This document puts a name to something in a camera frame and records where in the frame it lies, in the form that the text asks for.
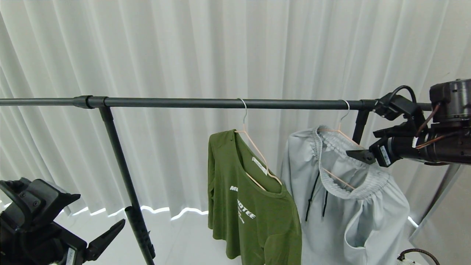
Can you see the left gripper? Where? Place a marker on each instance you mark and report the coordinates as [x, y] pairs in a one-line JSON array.
[[44, 246]]

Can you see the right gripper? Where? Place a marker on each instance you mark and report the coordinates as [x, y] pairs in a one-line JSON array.
[[401, 151]]

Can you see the pink clothes hanger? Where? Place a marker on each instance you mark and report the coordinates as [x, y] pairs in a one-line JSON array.
[[257, 154], [340, 180]]

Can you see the pale grey shorts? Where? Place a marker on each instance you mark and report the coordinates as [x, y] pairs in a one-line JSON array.
[[382, 213]]

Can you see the green printed shirt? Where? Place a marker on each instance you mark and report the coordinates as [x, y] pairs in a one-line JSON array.
[[250, 221]]

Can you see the white laundry basket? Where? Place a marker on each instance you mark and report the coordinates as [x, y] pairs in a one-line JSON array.
[[406, 261]]

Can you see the black clothes rack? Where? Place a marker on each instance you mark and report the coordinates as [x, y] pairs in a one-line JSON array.
[[184, 102]]

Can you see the white curtain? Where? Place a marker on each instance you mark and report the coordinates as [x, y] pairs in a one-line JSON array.
[[184, 44]]

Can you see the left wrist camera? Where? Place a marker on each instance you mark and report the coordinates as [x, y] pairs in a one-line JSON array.
[[36, 198]]

